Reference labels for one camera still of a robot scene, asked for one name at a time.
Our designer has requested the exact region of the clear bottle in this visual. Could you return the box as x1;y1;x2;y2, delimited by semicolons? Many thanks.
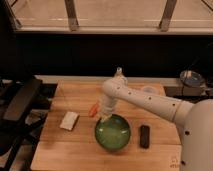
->
114;67;124;78

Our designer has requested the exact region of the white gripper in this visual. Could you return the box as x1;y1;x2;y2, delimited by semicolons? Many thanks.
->
98;95;116;121

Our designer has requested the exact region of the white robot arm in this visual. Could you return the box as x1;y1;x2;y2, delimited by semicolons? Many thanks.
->
99;76;213;171

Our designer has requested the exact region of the orange marker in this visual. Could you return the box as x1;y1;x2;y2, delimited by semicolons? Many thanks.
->
88;103;99;117

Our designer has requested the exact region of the green ceramic bowl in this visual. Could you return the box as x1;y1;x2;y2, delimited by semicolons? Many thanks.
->
95;114;131;152

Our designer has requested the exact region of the black chair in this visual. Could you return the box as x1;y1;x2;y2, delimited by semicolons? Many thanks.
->
0;78;45;171

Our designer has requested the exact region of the round metal dish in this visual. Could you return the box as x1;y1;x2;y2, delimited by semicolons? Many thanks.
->
180;70;204;87

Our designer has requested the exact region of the black rectangular block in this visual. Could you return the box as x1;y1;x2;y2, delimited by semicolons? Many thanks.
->
140;125;150;149

